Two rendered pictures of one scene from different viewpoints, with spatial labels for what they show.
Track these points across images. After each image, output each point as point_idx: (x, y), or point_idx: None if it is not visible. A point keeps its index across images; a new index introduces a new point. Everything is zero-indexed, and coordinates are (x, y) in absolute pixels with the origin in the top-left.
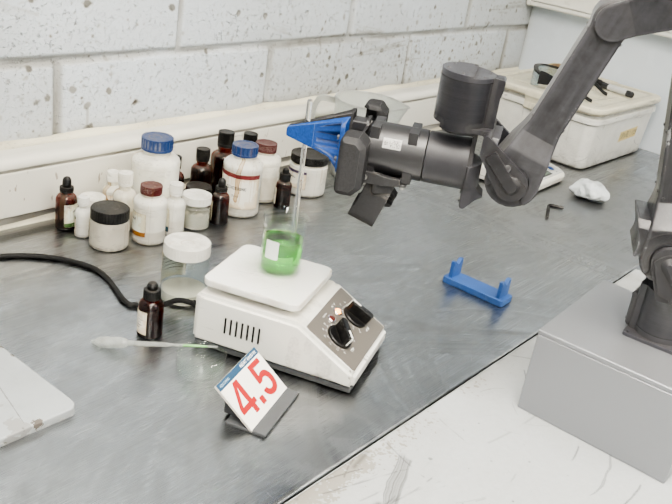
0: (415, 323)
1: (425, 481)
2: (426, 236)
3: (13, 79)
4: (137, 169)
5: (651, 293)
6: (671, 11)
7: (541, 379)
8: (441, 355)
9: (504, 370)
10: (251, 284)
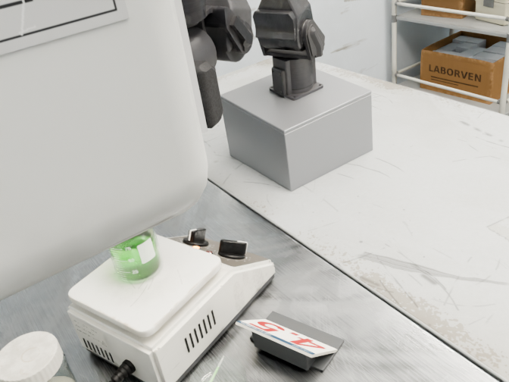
0: (163, 227)
1: (389, 247)
2: None
3: None
4: None
5: (296, 62)
6: None
7: (298, 160)
8: (217, 218)
9: (242, 190)
10: (170, 291)
